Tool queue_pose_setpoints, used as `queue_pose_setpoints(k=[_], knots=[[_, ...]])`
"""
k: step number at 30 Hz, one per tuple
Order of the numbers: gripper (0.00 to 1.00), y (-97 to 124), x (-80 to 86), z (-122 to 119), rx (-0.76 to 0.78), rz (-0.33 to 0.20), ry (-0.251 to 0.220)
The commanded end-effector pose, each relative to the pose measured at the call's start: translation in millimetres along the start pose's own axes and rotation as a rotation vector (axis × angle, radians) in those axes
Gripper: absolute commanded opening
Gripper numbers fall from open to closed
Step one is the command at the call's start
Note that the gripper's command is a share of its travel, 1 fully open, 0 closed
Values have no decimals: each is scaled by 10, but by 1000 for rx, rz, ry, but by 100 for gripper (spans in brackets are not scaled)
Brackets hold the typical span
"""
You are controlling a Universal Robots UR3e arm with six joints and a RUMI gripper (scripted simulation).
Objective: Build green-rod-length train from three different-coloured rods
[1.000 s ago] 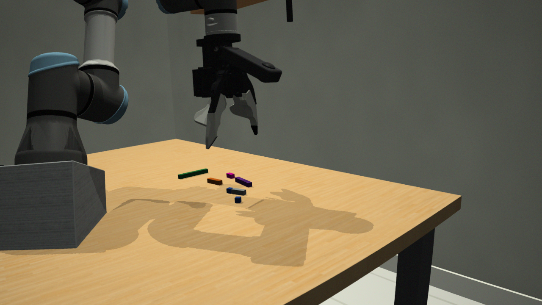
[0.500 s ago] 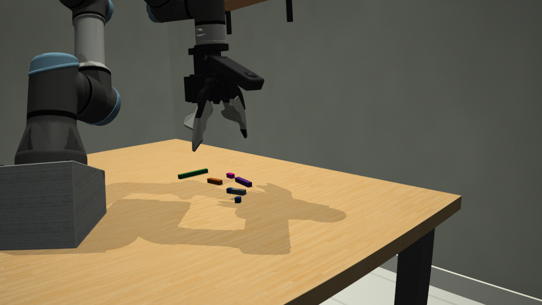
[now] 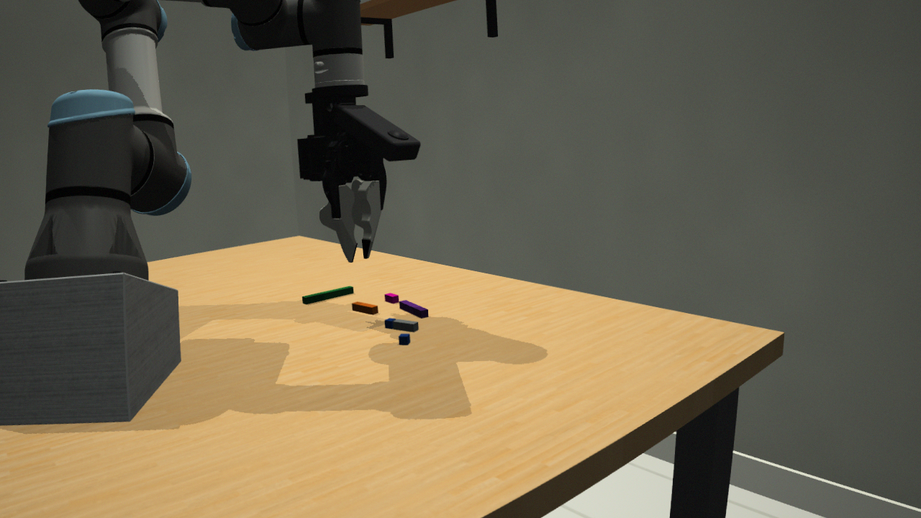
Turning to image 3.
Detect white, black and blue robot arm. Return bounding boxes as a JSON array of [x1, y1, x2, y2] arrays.
[[24, 0, 420, 281]]

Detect orange rod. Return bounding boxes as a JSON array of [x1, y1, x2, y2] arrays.
[[352, 301, 378, 315]]

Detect grey rod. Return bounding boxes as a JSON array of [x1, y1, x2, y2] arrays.
[[393, 319, 419, 332]]

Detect purple rod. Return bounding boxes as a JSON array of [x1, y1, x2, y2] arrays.
[[399, 300, 429, 319]]

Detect green rod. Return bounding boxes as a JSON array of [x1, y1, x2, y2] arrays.
[[302, 286, 354, 304]]

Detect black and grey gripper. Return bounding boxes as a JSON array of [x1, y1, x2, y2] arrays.
[[297, 85, 386, 263]]

